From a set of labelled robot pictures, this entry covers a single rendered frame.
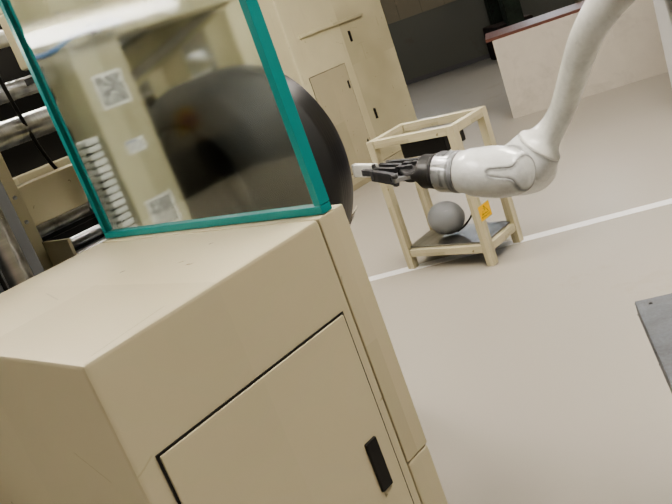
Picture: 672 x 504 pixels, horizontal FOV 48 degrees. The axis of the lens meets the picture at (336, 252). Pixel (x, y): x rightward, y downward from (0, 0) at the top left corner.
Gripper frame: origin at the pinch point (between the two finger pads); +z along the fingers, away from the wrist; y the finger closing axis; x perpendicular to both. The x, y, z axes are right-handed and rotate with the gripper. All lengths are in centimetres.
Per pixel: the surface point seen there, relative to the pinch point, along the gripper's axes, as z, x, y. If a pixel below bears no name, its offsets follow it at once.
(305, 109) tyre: 16.5, -14.6, -2.2
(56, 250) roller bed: 79, 8, 41
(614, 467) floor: -30, 111, -45
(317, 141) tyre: 12.7, -7.3, 0.3
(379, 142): 154, 58, -191
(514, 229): 95, 120, -219
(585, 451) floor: -19, 113, -51
